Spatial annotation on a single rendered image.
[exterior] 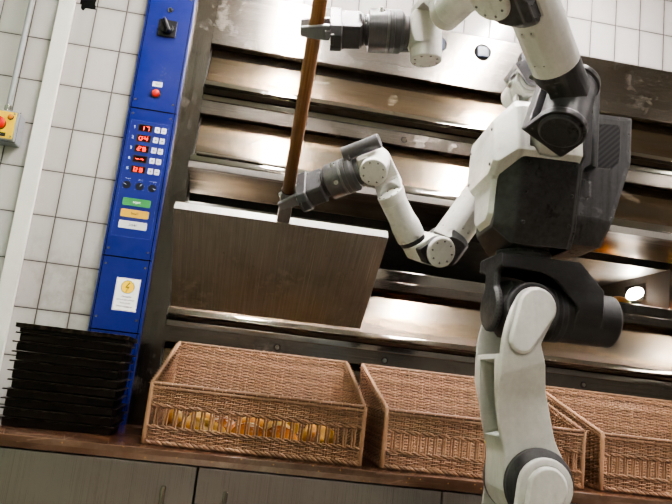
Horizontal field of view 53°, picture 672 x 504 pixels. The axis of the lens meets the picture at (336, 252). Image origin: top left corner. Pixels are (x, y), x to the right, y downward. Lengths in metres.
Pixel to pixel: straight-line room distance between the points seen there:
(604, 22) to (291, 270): 1.68
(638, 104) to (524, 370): 1.65
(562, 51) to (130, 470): 1.30
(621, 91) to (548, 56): 1.57
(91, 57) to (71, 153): 0.34
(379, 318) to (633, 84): 1.35
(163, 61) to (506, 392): 1.62
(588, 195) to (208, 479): 1.08
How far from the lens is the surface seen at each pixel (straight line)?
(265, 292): 1.91
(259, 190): 2.28
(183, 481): 1.74
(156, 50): 2.49
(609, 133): 1.58
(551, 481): 1.44
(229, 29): 2.55
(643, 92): 2.91
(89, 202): 2.37
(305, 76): 1.51
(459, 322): 2.39
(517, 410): 1.46
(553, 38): 1.30
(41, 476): 1.78
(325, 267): 1.83
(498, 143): 1.47
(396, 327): 2.31
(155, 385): 1.78
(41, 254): 2.37
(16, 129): 2.43
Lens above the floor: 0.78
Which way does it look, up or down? 11 degrees up
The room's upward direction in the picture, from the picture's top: 7 degrees clockwise
